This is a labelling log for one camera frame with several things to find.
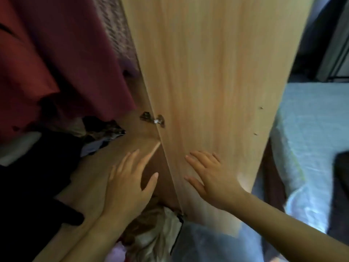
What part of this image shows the clear plastic bag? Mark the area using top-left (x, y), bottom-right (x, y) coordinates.
top-left (169, 215), bottom-right (273, 262)

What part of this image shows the dark patterned folded cloth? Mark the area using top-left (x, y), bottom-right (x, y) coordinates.
top-left (81, 116), bottom-right (126, 158)

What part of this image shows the maroon hanging garment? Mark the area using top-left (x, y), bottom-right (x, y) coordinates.
top-left (11, 0), bottom-right (137, 121)

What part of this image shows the white cloth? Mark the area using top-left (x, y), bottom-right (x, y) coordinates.
top-left (0, 132), bottom-right (42, 167)

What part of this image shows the person's left hand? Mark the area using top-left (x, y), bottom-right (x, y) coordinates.
top-left (102, 149), bottom-right (159, 220)

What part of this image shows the purple patterned hanging garment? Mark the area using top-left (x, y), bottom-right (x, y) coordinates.
top-left (93, 0), bottom-right (141, 77)

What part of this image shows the person's left forearm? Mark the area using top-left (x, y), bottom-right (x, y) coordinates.
top-left (59, 211), bottom-right (132, 262)

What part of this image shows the bed with light blue sheet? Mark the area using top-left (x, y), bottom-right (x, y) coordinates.
top-left (256, 81), bottom-right (349, 235)

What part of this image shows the red hanging garment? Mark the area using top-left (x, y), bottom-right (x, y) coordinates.
top-left (0, 0), bottom-right (61, 141)

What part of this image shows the grey metal frame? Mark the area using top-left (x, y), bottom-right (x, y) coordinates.
top-left (316, 0), bottom-right (349, 83)

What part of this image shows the pink cloth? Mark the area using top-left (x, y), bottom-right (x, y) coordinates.
top-left (109, 242), bottom-right (129, 262)

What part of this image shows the pile of black clothes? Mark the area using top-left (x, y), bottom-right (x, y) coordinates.
top-left (0, 130), bottom-right (85, 262)

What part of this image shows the light wooden wardrobe door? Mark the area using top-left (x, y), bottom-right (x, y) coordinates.
top-left (120, 0), bottom-right (317, 238)

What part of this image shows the beige crumpled cloth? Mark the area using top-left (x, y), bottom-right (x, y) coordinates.
top-left (122, 199), bottom-right (184, 262)

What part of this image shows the person's right forearm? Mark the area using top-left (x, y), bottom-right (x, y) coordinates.
top-left (226, 192), bottom-right (349, 262)

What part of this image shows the person's right hand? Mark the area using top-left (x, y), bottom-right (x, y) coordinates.
top-left (184, 151), bottom-right (247, 212)

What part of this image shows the black fabric item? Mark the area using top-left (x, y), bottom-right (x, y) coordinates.
top-left (327, 152), bottom-right (349, 238)

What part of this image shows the metal door hinge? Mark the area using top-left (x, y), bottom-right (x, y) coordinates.
top-left (140, 111), bottom-right (166, 128)

